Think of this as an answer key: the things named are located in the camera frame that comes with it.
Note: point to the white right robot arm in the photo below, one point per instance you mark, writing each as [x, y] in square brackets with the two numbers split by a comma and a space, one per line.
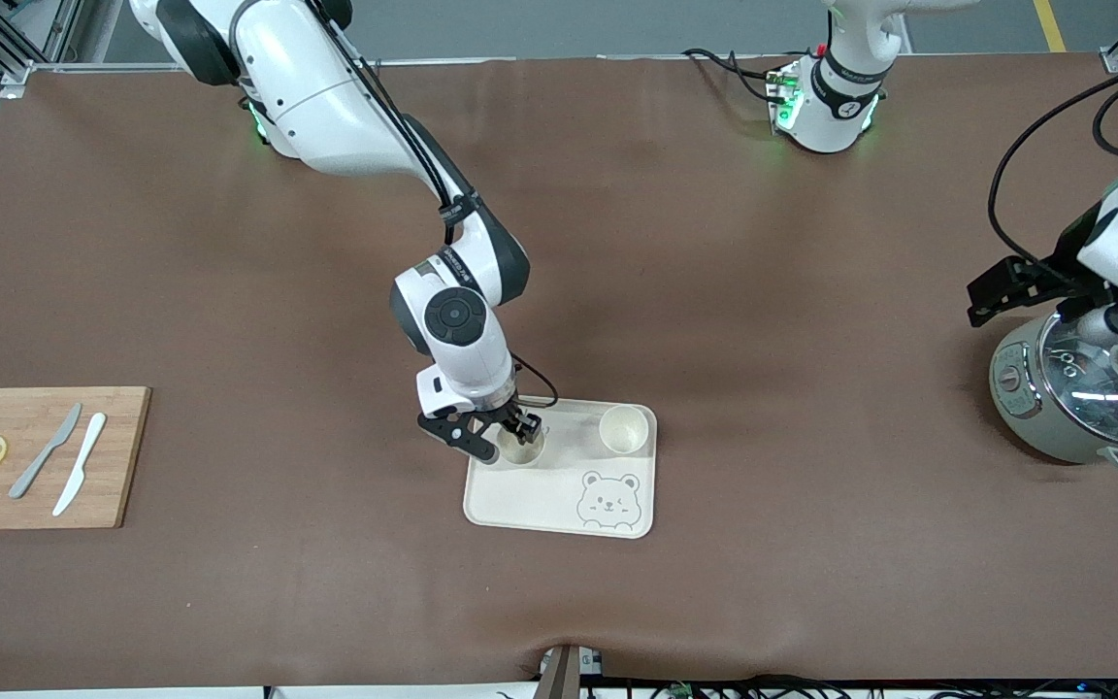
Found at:
[326, 107]

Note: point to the brown table mat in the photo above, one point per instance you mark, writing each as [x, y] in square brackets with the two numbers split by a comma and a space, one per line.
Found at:
[229, 291]

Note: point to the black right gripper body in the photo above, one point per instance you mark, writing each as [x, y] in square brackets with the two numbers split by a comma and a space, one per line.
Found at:
[512, 416]

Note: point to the wooden cutting board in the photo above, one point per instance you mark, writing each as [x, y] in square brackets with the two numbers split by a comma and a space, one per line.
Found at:
[117, 456]

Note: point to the cream tray with bear print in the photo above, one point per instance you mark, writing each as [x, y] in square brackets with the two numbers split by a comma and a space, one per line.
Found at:
[540, 495]

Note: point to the white IKEA cup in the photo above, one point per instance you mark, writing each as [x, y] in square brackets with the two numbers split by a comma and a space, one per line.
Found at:
[624, 429]
[524, 450]

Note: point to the white plastic knife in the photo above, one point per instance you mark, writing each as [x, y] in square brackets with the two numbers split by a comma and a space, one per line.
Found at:
[79, 466]

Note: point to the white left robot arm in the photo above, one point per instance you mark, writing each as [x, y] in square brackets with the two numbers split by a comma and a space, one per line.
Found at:
[840, 116]

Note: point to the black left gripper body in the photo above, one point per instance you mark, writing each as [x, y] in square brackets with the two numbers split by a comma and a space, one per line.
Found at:
[1062, 271]

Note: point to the grey plastic knife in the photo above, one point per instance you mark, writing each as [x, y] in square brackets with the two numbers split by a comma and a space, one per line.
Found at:
[43, 454]

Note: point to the glass pot lid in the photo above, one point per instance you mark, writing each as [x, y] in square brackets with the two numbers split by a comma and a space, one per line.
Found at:
[1093, 388]

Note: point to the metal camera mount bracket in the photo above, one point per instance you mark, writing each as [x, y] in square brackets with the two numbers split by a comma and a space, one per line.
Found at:
[564, 675]

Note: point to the grey electric cooking pot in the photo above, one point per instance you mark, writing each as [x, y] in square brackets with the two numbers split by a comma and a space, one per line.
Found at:
[1020, 408]

